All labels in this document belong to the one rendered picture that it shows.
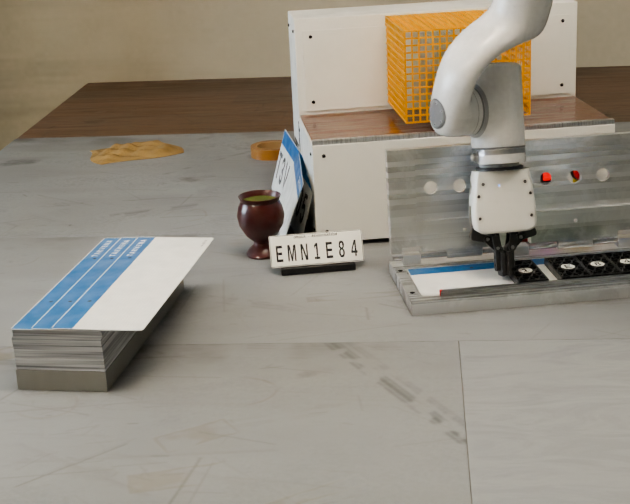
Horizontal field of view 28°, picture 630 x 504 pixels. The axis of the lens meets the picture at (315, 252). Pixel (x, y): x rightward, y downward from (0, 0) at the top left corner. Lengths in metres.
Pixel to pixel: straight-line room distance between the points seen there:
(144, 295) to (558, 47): 1.06
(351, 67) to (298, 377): 0.85
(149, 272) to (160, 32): 2.10
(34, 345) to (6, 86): 2.41
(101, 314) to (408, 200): 0.58
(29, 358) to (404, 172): 0.69
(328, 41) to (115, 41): 1.66
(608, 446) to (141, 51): 2.69
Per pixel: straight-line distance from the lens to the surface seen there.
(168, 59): 3.96
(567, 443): 1.56
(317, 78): 2.42
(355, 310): 1.97
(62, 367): 1.76
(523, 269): 2.04
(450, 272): 2.06
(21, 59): 4.08
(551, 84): 2.52
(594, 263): 2.07
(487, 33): 1.91
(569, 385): 1.71
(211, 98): 3.65
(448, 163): 2.09
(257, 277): 2.13
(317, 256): 2.14
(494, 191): 1.98
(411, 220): 2.08
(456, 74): 1.90
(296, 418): 1.63
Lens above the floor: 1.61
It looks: 19 degrees down
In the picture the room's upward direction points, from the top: 3 degrees counter-clockwise
